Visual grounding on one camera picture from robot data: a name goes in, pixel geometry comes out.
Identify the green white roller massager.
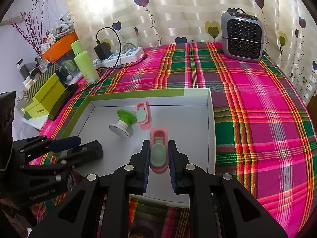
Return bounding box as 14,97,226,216
109,109,137,138

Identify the pink green clip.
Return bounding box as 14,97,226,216
150,128,169,174
135,101,152,131

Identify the green white cardboard box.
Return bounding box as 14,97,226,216
62,88,216,207

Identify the yellow green gift box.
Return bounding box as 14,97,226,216
23,74,66,118

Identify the striped box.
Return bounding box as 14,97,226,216
22,63,59,102

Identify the pink plaid bedspread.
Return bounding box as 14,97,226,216
41,42,316,237

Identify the light green bottle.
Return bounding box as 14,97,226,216
70,40,100,84

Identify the black charger plug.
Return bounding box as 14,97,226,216
94,42,112,61

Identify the white blue power strip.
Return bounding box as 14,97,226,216
93,47,145,68

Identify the orange tray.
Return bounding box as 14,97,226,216
42,32,78,63

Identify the red twig decoration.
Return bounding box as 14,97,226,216
8,0,47,56

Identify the heart pattern curtain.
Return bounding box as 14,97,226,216
66,0,316,104

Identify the grey portable heater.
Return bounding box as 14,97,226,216
221,8,264,62

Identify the black charger cable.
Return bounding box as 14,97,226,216
73,26,148,96

